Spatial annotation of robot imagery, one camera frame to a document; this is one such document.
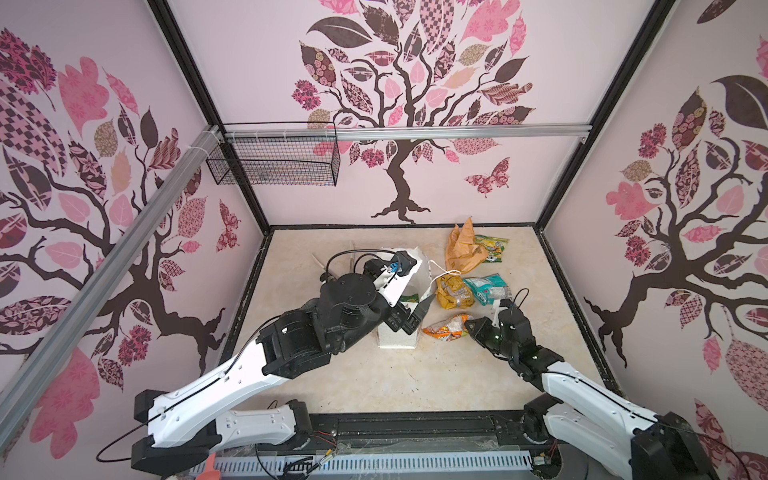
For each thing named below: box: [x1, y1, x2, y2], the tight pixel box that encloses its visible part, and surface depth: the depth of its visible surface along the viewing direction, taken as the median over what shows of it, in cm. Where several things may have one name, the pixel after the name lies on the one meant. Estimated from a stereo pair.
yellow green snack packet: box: [474, 234, 510, 263], surface depth 109 cm
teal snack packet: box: [464, 273, 512, 306], surface depth 99 cm
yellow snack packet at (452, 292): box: [435, 273, 475, 310], surface depth 97 cm
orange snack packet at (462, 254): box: [445, 216, 488, 274], surface depth 108 cm
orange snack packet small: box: [422, 314, 474, 341], surface depth 85 cm
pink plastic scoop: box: [195, 453, 221, 480], surface depth 69 cm
